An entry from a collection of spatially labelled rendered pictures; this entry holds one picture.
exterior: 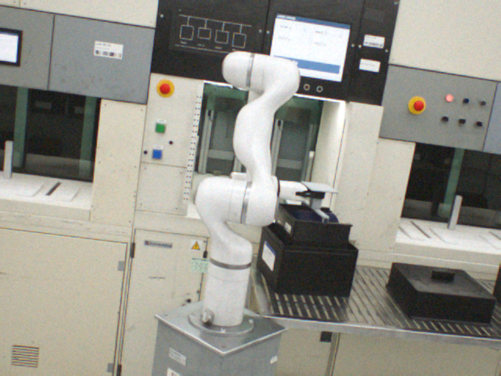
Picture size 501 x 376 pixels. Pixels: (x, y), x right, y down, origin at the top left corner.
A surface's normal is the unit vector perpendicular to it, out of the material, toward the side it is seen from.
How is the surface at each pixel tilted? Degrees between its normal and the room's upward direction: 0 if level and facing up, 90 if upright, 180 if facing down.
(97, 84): 90
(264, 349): 90
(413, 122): 90
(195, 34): 90
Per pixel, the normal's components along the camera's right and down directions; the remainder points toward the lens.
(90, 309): 0.07, 0.23
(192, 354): -0.64, 0.07
